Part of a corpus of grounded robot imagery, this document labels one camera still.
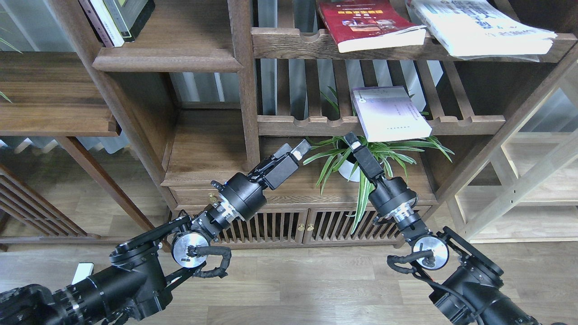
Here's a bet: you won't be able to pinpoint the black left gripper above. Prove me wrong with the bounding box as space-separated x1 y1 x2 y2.
211 139 312 218

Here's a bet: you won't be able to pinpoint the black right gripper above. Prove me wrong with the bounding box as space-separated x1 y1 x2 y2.
344 132 417 219

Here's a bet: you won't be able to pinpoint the lavender white paperback book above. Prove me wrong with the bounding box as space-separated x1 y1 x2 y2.
351 86 432 142

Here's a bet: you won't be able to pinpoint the white book blue characters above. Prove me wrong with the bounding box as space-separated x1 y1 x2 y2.
406 0 557 57

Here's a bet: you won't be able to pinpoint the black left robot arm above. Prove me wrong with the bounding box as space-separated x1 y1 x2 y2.
1 140 311 325

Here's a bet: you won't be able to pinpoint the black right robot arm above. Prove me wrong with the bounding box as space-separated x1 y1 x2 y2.
345 132 537 325

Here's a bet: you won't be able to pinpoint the white plant pot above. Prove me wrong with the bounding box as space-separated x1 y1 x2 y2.
338 155 361 182

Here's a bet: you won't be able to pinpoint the dark wooden bookshelf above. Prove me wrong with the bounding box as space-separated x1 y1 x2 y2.
1 0 577 230

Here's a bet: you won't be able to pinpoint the red cover book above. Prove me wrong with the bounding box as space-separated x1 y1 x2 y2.
318 0 427 53

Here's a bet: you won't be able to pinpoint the dark green upright book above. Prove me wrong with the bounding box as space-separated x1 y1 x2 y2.
104 0 155 42

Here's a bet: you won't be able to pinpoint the purple spine upright book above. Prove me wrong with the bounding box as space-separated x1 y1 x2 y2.
79 0 114 48

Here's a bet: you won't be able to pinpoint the white bar on floor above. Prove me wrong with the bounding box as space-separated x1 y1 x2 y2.
71 263 94 284

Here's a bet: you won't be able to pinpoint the white spine upright book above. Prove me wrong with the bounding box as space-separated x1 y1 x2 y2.
90 0 125 47

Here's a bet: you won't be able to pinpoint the dark slatted wooden rack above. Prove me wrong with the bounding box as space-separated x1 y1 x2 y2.
0 165 104 250

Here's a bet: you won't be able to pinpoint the light wooden shelf frame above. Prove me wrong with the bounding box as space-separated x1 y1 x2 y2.
447 59 578 243

